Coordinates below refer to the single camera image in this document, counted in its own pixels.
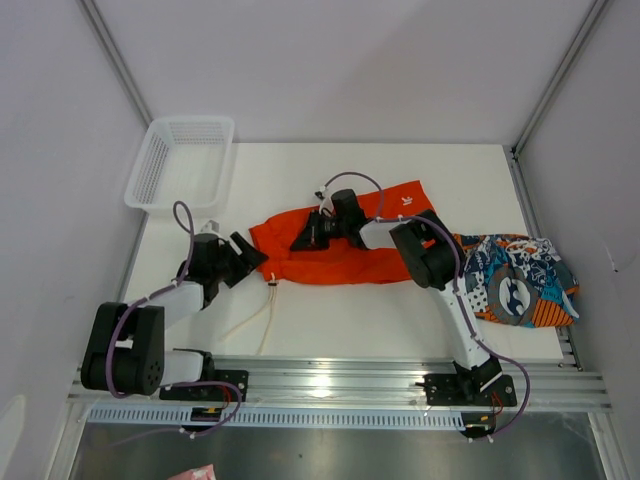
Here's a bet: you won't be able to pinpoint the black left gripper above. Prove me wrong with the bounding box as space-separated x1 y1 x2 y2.
211 232 267 288

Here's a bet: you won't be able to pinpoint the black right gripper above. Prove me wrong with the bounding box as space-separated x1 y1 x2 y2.
290 209 348 252

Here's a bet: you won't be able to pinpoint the patterned blue orange shorts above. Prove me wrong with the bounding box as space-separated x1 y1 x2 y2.
454 234 580 328

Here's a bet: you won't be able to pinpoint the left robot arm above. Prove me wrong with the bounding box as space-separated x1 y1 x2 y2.
80 232 268 400

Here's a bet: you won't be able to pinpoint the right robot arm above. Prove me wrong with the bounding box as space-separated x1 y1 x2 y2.
290 189 502 405

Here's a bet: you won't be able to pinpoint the white plastic basket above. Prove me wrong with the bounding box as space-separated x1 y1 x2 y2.
124 115 235 215

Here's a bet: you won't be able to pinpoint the pink cloth piece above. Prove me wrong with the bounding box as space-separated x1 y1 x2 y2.
168 464 216 480

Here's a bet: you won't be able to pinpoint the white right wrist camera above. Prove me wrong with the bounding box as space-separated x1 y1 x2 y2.
314 185 334 216

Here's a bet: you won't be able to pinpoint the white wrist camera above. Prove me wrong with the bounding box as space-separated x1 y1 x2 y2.
199 219 220 236
314 185 334 216

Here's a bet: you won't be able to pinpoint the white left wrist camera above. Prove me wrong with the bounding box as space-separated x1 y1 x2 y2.
199 219 220 236

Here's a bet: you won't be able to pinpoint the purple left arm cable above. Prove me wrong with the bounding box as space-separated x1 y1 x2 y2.
105 200 244 441

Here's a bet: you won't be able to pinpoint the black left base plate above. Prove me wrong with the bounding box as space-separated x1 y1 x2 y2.
159 370 249 402

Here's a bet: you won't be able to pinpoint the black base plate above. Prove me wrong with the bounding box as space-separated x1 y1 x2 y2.
159 370 249 402
415 373 518 407

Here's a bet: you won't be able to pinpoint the white slotted cable duct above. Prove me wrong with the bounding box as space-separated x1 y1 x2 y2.
86 404 465 431

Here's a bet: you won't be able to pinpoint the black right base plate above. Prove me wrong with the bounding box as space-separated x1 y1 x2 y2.
415 373 518 407

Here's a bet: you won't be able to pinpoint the right aluminium frame post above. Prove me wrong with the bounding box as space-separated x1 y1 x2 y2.
510 0 613 161

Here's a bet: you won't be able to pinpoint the aluminium frame post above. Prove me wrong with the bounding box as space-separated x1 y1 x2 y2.
76 0 154 128
510 0 613 161

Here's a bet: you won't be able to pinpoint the left aluminium frame post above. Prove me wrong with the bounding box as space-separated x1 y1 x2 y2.
76 0 154 128

